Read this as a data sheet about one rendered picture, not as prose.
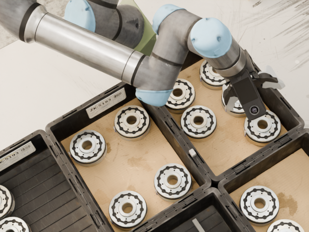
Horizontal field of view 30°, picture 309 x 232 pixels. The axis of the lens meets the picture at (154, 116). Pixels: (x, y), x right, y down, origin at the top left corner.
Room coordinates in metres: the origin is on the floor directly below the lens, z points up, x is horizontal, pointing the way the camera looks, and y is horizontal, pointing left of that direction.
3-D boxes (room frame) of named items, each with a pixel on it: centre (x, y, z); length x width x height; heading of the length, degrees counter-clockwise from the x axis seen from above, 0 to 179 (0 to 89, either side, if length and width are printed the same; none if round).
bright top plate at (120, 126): (0.75, 0.07, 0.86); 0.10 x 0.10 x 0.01
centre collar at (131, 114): (0.75, 0.07, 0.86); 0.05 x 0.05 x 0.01
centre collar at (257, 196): (0.44, -0.23, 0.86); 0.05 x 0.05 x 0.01
